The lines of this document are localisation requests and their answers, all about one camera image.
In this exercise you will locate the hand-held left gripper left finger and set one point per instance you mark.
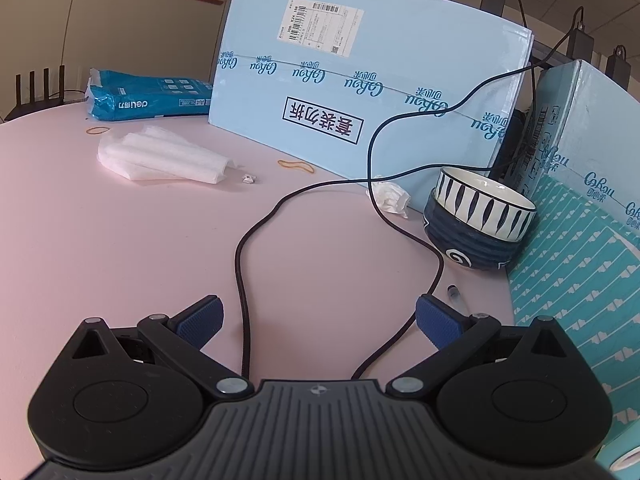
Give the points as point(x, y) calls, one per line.
point(200, 321)

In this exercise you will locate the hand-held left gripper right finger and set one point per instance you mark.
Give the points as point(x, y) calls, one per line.
point(439, 321)

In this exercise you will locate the pink desktop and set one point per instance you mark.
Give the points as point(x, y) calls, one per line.
point(125, 250)

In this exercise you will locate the small clear tube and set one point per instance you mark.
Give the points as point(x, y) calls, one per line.
point(456, 296)

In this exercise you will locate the dark blue ribbed bowl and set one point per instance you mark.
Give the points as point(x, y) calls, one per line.
point(465, 247)

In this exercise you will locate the white bowl, dark blue stripes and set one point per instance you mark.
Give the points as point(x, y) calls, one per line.
point(480, 210)

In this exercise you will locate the crumpled white tissue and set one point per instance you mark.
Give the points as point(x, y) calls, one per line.
point(392, 195)

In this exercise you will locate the teal patterned flat box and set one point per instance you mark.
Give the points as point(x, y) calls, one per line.
point(575, 270)

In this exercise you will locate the small white paper scrap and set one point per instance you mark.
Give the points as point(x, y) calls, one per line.
point(248, 178)

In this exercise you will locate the white tissue pack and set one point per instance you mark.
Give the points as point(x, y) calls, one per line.
point(160, 157)

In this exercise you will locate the tan rubber band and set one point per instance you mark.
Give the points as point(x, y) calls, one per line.
point(89, 130)
point(298, 164)

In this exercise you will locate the blue paper pack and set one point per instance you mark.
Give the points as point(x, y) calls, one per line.
point(150, 97)

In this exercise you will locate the white tape roll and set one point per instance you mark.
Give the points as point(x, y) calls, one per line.
point(627, 460)

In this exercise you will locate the light blue printed carton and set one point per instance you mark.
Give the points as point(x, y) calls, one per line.
point(590, 125)

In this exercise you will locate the black router with antennas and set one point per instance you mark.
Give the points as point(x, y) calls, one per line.
point(35, 107)

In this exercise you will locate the light blue carton, shipping label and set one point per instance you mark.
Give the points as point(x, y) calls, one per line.
point(425, 50)

